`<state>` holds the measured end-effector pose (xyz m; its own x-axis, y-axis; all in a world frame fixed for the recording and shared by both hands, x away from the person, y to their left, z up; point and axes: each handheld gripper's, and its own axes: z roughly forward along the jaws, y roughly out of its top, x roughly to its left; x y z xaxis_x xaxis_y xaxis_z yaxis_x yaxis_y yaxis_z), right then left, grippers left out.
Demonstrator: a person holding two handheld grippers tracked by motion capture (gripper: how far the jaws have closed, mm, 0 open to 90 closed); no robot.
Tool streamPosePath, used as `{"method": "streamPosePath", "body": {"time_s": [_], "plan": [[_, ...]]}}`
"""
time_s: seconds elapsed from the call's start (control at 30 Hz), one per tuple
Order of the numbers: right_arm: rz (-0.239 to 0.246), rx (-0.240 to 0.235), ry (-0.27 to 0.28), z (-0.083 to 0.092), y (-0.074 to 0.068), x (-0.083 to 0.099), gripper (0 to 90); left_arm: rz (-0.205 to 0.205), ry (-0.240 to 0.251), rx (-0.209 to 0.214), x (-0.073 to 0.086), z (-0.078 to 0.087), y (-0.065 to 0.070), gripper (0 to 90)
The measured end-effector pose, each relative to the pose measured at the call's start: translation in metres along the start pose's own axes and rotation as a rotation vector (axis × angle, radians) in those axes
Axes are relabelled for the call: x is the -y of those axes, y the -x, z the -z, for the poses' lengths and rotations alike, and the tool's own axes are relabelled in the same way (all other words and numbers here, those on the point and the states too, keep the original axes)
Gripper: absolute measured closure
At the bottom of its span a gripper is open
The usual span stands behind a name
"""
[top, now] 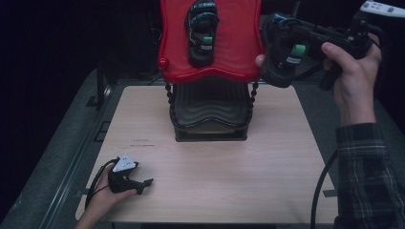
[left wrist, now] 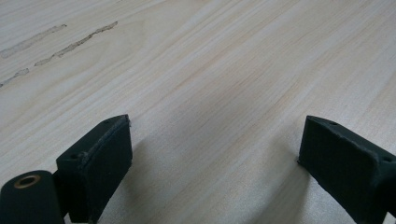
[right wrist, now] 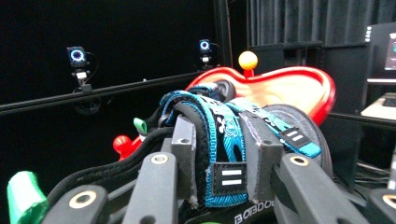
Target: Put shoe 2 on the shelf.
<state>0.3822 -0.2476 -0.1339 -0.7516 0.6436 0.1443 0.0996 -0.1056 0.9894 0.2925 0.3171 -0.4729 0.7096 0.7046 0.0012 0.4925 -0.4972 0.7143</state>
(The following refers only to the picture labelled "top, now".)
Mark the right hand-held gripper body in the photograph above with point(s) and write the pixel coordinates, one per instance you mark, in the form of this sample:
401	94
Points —
356	38

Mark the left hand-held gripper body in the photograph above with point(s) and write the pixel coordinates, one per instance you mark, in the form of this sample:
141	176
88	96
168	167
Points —
121	183

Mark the red and black shoe rack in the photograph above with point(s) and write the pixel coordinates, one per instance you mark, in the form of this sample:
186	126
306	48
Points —
235	38

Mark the person's left hand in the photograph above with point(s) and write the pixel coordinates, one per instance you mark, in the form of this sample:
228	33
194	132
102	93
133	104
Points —
102	203

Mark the person's right hand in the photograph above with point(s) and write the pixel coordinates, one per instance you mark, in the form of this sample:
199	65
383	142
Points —
356	82

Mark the black rail bracket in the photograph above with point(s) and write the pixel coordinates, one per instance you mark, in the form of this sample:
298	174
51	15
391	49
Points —
102	131

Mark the black metal post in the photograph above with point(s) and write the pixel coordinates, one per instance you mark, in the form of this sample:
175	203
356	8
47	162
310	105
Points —
100	86

